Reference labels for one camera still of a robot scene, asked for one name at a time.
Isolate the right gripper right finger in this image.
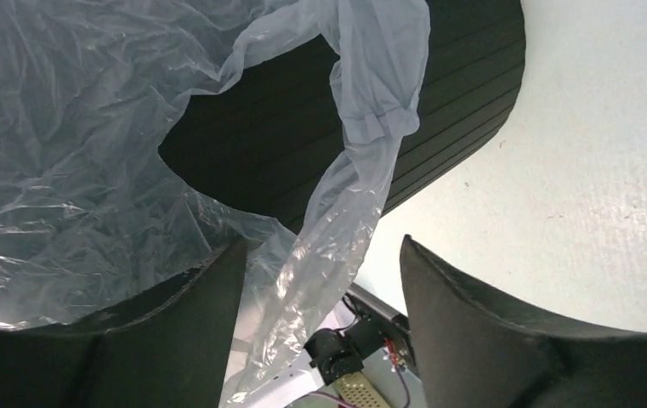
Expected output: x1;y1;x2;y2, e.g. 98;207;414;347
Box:
400;236;647;407

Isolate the red wire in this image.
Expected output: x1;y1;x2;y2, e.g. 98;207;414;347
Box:
383;337;403;370

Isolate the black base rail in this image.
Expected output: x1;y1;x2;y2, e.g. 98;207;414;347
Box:
343;283;418;375

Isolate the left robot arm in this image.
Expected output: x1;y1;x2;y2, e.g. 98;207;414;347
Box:
237;319;384;408

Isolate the black cylindrical trash bin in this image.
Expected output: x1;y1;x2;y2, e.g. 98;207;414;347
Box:
158;0;526;232

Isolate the light blue plastic trash bag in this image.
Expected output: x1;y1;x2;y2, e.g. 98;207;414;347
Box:
0;1;431;407

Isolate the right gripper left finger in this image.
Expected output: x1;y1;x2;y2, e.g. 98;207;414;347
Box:
0;238;247;407

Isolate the yellow perforated box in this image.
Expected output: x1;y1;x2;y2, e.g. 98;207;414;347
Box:
332;371;391;408

